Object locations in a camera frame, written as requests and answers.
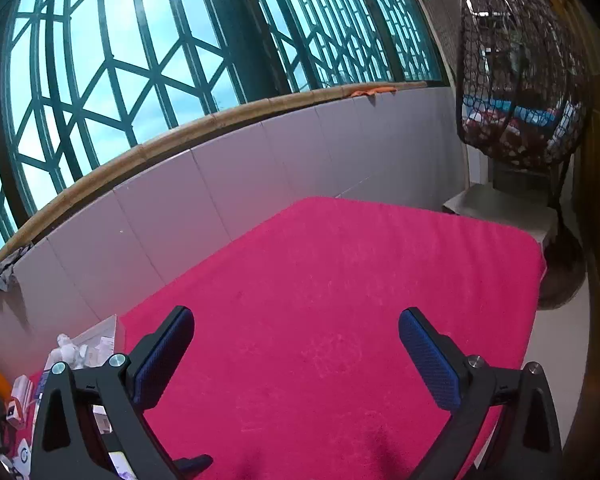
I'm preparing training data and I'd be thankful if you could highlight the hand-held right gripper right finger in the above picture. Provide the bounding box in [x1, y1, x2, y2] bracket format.
[398, 307, 563, 480]

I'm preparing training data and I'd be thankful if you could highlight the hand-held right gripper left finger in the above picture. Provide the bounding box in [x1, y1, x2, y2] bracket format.
[30, 305, 196, 480]

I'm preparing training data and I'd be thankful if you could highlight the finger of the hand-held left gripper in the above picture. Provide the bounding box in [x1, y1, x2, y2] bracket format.
[172, 454, 214, 478]

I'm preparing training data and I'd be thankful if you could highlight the white tray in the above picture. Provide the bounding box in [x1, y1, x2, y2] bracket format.
[72, 314, 118, 367]

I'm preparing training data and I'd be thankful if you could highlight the white figurine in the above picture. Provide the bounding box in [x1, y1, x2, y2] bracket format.
[45, 335, 88, 370]

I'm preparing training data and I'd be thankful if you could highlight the pink tablecloth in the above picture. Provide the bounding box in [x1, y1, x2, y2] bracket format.
[30, 196, 547, 480]

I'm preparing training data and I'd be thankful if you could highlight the white box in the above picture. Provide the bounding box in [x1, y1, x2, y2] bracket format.
[12, 375, 37, 407]

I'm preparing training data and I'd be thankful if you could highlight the dark chair stand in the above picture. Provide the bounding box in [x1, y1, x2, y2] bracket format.
[535, 150, 588, 311]

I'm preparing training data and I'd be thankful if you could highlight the white orange device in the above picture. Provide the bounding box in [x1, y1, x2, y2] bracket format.
[5, 397, 27, 429]

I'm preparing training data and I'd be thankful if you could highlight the grey low table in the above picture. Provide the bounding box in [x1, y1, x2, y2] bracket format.
[442, 182, 561, 251]

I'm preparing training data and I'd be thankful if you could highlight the white round-button device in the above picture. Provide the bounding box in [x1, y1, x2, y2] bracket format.
[10, 437, 33, 477]

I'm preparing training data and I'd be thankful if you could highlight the grey cloth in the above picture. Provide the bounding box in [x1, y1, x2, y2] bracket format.
[0, 245, 33, 306]

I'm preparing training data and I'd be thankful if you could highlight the red patterned cushion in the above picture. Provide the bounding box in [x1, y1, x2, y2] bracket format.
[462, 115, 581, 166]

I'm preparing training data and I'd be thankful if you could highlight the blue cushion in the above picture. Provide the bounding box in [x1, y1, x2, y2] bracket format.
[467, 97, 571, 131]

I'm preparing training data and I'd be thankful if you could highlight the orange cloth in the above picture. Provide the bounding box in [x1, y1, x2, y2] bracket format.
[347, 86, 398, 98]

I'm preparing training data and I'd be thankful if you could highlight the bamboo sill trim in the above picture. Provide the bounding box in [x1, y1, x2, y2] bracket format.
[0, 81, 428, 286]

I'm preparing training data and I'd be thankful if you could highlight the wicker hanging chair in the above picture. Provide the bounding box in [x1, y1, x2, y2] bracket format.
[455, 0, 596, 168]

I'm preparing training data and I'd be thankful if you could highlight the teal window grille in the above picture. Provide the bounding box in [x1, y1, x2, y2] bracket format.
[0, 0, 461, 266]

